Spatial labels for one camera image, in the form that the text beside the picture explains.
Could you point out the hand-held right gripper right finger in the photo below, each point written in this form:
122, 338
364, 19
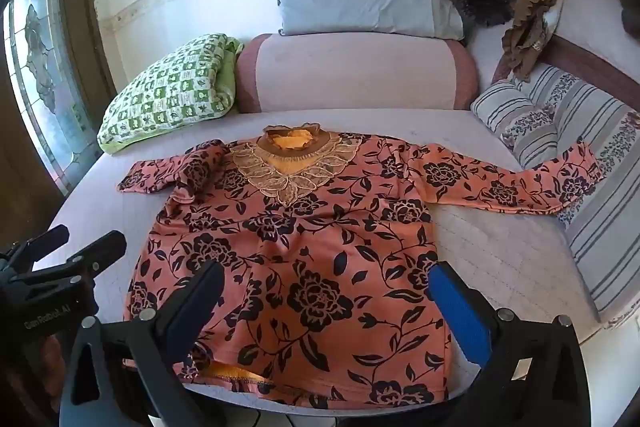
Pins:
460, 314

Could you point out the small striped floral pillow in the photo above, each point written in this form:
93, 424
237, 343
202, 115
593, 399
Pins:
520, 122

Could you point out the pink bolster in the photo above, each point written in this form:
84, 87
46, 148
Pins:
350, 74

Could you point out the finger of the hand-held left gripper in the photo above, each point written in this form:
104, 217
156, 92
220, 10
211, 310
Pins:
97, 249
45, 239

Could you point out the orange floral shirt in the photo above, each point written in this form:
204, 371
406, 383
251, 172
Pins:
320, 267

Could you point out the striped grey white cloth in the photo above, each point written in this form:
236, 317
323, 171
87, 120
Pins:
600, 187

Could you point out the stained glass window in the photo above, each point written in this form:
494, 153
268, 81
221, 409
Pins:
45, 72

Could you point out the green checkered pillow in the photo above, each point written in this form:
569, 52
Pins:
170, 92

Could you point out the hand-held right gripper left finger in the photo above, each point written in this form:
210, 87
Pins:
197, 307

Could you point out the bed with pale quilted sheet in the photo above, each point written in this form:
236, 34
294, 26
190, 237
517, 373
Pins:
505, 257

